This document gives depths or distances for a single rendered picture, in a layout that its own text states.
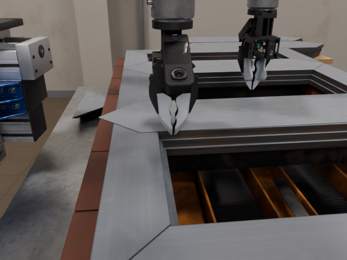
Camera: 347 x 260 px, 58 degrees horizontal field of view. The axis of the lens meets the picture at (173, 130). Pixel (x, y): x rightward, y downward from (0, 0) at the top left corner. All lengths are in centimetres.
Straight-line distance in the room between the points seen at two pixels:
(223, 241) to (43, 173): 61
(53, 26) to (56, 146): 260
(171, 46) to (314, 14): 307
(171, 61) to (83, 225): 27
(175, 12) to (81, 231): 36
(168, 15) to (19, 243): 50
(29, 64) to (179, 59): 47
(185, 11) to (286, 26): 296
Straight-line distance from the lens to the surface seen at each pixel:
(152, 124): 64
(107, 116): 70
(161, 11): 54
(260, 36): 81
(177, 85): 47
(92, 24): 313
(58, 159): 93
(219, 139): 63
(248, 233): 39
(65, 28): 348
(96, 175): 56
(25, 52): 87
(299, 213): 66
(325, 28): 361
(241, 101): 79
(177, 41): 54
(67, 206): 75
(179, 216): 68
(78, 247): 43
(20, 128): 95
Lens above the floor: 112
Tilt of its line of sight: 25 degrees down
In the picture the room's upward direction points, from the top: straight up
